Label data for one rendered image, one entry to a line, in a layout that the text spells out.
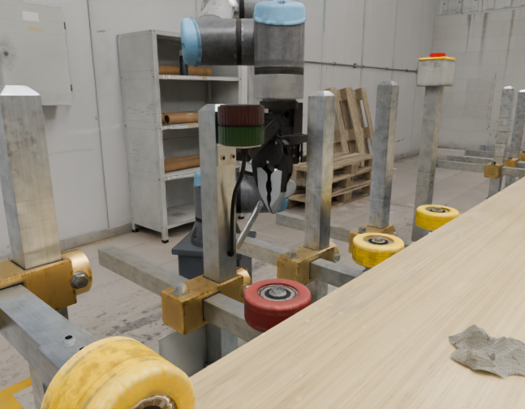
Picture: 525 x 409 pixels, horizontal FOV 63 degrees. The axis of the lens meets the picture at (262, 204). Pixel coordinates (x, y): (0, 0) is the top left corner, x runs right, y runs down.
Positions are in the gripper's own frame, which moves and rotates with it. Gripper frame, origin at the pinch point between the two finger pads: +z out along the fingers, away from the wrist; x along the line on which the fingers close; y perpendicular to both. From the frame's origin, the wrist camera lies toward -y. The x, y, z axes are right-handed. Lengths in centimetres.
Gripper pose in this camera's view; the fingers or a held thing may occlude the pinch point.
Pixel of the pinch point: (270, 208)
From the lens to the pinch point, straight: 83.3
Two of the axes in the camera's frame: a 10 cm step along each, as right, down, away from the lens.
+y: 6.7, -1.9, 7.2
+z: 0.0, 9.7, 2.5
